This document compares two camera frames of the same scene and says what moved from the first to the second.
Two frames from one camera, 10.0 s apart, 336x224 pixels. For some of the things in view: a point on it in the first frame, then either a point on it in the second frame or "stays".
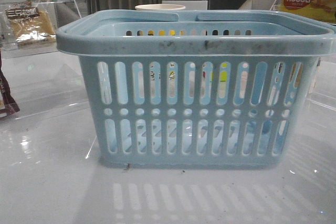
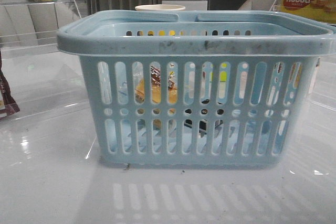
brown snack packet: x=8 y=105 stays
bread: x=32 y=24 to x=156 y=92
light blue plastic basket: x=227 y=89 stays
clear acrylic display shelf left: x=41 y=78 stays
